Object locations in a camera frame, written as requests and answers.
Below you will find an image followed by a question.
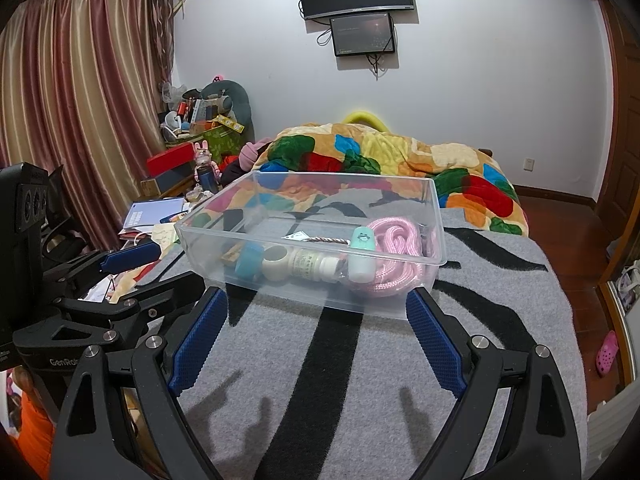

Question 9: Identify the green gift box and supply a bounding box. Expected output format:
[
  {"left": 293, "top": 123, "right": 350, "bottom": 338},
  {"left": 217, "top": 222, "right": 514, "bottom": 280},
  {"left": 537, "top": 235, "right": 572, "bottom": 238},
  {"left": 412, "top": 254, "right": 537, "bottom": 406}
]
[{"left": 202, "top": 125, "right": 245, "bottom": 162}]

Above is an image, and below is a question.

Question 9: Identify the brown wooden door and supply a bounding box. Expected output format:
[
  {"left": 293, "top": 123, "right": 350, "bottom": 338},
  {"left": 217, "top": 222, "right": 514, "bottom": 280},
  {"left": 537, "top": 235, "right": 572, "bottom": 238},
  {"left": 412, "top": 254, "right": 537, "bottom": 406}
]
[{"left": 596, "top": 0, "right": 639, "bottom": 238}]

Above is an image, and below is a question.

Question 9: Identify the white pill bottle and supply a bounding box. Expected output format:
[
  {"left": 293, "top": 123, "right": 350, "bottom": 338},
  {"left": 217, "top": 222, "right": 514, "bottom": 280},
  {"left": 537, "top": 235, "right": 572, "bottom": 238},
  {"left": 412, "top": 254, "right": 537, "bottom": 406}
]
[{"left": 288, "top": 249, "right": 341, "bottom": 283}]

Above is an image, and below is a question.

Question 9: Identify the striped pink beige curtain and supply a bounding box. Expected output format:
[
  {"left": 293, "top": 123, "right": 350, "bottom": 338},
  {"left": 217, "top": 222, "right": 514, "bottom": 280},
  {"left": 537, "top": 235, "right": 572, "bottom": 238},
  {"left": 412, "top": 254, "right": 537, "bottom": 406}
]
[{"left": 1, "top": 0, "right": 174, "bottom": 248}]

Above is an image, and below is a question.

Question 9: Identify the teal tape roll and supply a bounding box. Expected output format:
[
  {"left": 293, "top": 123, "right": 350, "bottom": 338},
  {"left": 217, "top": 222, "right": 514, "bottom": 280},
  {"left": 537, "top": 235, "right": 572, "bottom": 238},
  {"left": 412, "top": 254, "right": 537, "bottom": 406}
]
[{"left": 235, "top": 242, "right": 265, "bottom": 281}]

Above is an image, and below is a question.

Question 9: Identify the grey black striped blanket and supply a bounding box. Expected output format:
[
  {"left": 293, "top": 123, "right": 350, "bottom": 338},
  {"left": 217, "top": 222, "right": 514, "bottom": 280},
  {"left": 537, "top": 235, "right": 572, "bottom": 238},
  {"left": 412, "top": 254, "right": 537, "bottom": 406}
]
[{"left": 179, "top": 210, "right": 587, "bottom": 479}]

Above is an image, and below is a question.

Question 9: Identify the pink rope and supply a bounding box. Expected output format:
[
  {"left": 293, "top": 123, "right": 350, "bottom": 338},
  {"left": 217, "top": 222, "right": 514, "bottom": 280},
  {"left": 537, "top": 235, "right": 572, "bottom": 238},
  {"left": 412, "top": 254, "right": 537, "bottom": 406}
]
[{"left": 349, "top": 216, "right": 442, "bottom": 298}]

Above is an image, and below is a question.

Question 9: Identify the mint green tube bottle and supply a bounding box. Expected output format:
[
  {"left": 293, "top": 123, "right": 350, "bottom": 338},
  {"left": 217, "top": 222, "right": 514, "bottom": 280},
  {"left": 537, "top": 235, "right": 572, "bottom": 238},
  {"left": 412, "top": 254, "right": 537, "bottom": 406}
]
[{"left": 347, "top": 226, "right": 376, "bottom": 284}]

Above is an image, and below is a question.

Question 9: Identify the yellow pillow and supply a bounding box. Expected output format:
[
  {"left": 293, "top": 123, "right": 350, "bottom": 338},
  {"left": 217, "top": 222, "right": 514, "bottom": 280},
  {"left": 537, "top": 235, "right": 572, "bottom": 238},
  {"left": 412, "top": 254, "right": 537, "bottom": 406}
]
[{"left": 343, "top": 110, "right": 388, "bottom": 132}]

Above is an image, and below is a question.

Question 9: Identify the clear plastic storage box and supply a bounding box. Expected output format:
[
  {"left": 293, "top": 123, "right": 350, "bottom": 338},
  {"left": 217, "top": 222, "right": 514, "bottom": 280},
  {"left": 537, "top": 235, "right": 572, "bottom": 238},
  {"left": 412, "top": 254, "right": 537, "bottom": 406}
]
[{"left": 177, "top": 171, "right": 447, "bottom": 318}]

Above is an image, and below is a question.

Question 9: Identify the blue white notebook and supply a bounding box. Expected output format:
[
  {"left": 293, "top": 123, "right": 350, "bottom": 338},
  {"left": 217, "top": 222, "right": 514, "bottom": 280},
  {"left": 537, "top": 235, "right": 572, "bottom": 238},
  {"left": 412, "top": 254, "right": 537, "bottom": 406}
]
[{"left": 122, "top": 197, "right": 188, "bottom": 232}]

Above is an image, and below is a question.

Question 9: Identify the grey neck pillow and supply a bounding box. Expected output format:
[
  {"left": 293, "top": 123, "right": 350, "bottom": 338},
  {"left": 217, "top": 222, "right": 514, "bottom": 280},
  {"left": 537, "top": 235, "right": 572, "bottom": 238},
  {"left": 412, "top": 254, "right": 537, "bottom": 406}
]
[{"left": 201, "top": 79, "right": 255, "bottom": 141}]

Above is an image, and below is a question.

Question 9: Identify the wooden stamp block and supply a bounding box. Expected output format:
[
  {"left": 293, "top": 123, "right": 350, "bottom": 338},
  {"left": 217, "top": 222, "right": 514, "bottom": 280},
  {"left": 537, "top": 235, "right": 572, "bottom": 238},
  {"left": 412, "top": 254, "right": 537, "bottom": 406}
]
[{"left": 220, "top": 243, "right": 243, "bottom": 268}]

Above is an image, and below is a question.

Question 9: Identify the white wall socket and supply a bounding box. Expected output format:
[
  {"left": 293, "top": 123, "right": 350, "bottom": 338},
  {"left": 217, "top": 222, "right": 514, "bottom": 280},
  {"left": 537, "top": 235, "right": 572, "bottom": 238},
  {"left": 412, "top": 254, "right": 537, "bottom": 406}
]
[{"left": 523, "top": 158, "right": 535, "bottom": 171}]

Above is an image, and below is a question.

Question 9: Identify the white tape roll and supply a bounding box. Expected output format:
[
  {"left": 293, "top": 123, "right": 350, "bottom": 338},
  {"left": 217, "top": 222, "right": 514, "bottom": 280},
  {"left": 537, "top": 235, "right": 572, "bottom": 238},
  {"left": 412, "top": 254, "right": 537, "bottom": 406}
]
[{"left": 262, "top": 245, "right": 291, "bottom": 282}]

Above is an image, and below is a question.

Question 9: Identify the colourful patchwork quilt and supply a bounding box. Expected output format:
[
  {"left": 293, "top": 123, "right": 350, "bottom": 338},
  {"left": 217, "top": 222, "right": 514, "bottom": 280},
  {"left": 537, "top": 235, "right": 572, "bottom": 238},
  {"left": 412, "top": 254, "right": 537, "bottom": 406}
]
[{"left": 221, "top": 124, "right": 529, "bottom": 236}]

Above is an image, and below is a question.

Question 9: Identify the pink croc shoe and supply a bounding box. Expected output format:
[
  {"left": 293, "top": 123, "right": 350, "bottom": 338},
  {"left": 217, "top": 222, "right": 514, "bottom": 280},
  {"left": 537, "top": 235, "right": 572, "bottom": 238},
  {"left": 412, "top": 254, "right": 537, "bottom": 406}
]
[{"left": 596, "top": 330, "right": 618, "bottom": 377}]

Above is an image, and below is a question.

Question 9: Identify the red box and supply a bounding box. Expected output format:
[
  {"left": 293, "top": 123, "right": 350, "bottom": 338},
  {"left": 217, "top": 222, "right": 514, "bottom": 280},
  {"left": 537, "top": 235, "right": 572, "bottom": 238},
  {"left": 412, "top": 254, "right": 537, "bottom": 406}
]
[{"left": 146, "top": 142, "right": 194, "bottom": 178}]

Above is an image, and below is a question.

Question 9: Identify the pink white braided bracelet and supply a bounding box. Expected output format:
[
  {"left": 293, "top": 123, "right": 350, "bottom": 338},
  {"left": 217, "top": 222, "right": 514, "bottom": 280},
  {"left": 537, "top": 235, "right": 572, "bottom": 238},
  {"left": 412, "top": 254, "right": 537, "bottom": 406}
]
[{"left": 282, "top": 231, "right": 354, "bottom": 247}]

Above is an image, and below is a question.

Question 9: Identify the pink rabbit toy bottle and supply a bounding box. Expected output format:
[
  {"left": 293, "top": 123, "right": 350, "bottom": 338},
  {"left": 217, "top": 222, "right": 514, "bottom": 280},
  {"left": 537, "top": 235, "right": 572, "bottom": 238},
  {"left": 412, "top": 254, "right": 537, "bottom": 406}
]
[{"left": 193, "top": 140, "right": 221, "bottom": 193}]

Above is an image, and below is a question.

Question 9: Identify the pink knit hat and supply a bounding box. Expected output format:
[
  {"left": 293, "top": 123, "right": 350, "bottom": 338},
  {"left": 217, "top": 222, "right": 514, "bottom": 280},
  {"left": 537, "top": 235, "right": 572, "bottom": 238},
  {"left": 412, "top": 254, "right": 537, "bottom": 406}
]
[{"left": 239, "top": 138, "right": 272, "bottom": 172}]

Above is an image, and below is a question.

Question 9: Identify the small black wall monitor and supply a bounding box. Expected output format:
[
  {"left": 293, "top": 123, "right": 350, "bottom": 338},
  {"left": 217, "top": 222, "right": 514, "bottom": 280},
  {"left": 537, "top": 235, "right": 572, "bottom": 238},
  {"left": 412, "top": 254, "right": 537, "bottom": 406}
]
[{"left": 330, "top": 12, "right": 395, "bottom": 58}]

